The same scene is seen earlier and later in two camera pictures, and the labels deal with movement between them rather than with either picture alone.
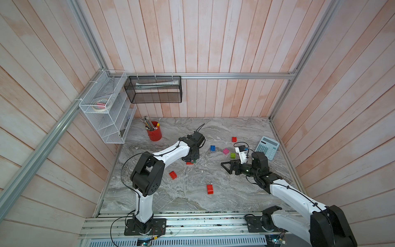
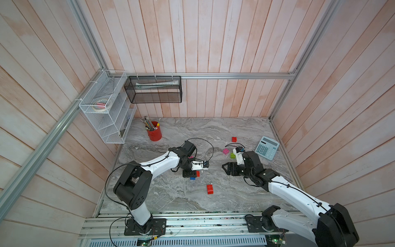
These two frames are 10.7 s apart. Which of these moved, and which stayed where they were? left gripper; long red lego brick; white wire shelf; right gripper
Moved: left gripper
Stayed: white wire shelf; long red lego brick; right gripper
